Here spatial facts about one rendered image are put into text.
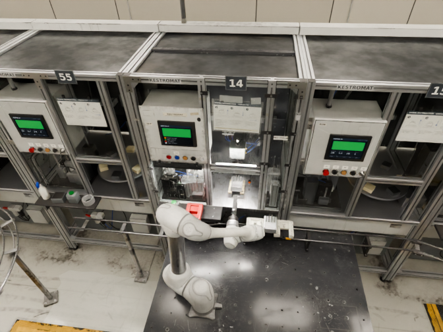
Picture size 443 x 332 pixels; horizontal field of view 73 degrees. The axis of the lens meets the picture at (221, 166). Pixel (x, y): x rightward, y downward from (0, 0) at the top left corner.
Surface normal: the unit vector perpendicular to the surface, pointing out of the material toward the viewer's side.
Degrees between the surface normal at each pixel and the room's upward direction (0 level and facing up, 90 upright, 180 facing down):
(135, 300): 0
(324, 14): 90
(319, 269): 0
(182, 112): 90
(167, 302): 0
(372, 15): 90
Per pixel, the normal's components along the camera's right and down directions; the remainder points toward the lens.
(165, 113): -0.13, 0.66
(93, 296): -0.02, -0.75
